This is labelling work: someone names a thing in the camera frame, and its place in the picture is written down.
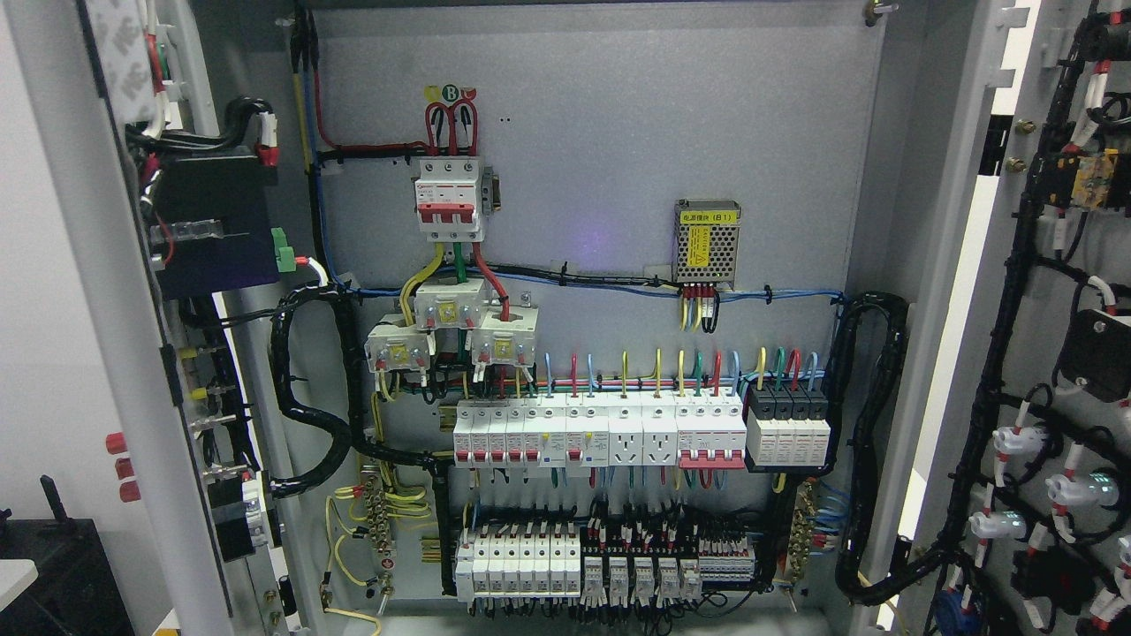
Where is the white red main breaker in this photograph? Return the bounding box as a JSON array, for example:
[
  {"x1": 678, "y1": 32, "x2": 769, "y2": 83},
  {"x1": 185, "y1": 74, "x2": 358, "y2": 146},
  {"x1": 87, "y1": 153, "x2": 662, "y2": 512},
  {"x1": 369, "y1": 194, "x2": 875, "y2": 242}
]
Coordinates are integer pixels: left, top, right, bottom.
[{"x1": 414, "y1": 156, "x2": 500, "y2": 243}]

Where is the lower relay terminal row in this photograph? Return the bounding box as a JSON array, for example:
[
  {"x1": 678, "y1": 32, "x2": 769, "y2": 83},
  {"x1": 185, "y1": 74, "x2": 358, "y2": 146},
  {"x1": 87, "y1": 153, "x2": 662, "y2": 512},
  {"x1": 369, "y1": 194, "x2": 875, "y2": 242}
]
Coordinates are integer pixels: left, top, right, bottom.
[{"x1": 454, "y1": 504, "x2": 758, "y2": 624}]

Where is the black white surge protector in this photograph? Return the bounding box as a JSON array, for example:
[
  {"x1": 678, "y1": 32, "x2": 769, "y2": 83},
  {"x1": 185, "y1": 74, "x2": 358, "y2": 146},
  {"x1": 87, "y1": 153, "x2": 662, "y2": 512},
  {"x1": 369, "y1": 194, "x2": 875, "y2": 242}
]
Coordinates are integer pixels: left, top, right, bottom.
[{"x1": 746, "y1": 387, "x2": 832, "y2": 476}]

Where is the red terminal connector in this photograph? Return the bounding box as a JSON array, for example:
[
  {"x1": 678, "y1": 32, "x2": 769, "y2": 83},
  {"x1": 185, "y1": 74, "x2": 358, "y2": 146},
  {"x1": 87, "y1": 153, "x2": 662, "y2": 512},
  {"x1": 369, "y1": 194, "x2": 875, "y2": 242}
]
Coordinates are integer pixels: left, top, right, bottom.
[{"x1": 104, "y1": 432, "x2": 141, "y2": 502}]

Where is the brass ground bar left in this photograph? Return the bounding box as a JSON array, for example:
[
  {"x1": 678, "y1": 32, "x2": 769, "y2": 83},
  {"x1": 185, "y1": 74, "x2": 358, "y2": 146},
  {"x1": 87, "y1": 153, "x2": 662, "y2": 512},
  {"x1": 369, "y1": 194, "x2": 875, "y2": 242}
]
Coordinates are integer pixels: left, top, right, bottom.
[{"x1": 360, "y1": 464, "x2": 396, "y2": 614}]

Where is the brass terminal bar right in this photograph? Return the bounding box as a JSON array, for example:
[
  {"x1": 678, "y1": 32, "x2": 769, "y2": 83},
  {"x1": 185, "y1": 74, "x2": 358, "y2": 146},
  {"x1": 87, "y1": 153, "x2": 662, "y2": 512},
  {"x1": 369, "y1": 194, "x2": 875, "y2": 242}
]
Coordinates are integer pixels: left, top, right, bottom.
[{"x1": 783, "y1": 478, "x2": 815, "y2": 587}]

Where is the white current transformer group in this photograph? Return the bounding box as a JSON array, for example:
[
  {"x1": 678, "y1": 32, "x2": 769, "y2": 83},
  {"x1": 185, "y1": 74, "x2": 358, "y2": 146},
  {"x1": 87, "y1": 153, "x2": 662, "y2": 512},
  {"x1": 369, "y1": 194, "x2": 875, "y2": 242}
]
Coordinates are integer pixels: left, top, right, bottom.
[{"x1": 364, "y1": 278, "x2": 539, "y2": 375}]

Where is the black cable loom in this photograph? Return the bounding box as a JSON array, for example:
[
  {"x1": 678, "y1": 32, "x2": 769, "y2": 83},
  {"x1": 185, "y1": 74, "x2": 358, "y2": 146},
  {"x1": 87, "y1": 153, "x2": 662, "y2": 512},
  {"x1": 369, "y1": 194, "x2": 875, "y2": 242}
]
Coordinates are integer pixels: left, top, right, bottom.
[
  {"x1": 268, "y1": 283, "x2": 456, "y2": 598},
  {"x1": 826, "y1": 292, "x2": 910, "y2": 607}
]

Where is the black digital power meter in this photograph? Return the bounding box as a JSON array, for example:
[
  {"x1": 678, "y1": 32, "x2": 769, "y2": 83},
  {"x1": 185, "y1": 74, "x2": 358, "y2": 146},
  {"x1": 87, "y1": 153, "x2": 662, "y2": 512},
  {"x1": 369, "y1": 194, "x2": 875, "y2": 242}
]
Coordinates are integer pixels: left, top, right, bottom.
[{"x1": 149, "y1": 146, "x2": 280, "y2": 300}]

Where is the metal mesh power supply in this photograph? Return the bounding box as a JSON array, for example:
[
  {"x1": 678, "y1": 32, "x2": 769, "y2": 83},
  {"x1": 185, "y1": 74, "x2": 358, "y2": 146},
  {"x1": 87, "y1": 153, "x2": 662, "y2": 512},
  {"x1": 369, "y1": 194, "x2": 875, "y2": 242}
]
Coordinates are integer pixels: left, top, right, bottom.
[{"x1": 672, "y1": 199, "x2": 742, "y2": 284}]

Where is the white socket breaker row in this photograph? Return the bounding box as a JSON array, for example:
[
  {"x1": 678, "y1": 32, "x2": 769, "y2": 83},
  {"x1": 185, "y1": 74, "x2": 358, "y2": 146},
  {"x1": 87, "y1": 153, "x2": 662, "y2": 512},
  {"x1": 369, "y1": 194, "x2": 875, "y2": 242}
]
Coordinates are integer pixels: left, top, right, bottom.
[{"x1": 452, "y1": 392, "x2": 746, "y2": 473}]

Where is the black box on floor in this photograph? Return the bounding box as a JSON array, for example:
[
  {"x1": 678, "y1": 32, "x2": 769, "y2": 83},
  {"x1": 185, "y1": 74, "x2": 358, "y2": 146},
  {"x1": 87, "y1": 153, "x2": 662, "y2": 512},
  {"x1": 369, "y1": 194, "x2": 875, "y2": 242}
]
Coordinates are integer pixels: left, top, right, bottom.
[{"x1": 1, "y1": 475, "x2": 133, "y2": 635}]

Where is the black cable loom right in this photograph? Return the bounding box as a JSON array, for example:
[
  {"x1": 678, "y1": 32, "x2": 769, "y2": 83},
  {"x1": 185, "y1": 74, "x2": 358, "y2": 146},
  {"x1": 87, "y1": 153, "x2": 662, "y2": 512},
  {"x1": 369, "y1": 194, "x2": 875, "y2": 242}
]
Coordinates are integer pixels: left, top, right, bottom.
[{"x1": 826, "y1": 292, "x2": 910, "y2": 607}]

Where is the black cable loom left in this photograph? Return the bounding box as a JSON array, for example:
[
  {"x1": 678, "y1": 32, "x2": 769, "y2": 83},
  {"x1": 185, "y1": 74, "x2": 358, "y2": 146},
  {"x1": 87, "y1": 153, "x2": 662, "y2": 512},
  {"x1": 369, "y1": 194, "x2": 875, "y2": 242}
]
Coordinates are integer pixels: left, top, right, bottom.
[{"x1": 268, "y1": 283, "x2": 456, "y2": 598}]

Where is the grey cabinet door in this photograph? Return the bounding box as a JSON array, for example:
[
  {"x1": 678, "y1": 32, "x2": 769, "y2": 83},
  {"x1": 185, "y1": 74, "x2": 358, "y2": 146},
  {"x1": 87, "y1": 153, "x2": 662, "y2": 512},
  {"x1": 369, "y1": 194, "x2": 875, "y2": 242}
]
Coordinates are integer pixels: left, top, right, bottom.
[
  {"x1": 5, "y1": 1, "x2": 288, "y2": 635},
  {"x1": 835, "y1": 1, "x2": 1128, "y2": 635}
]

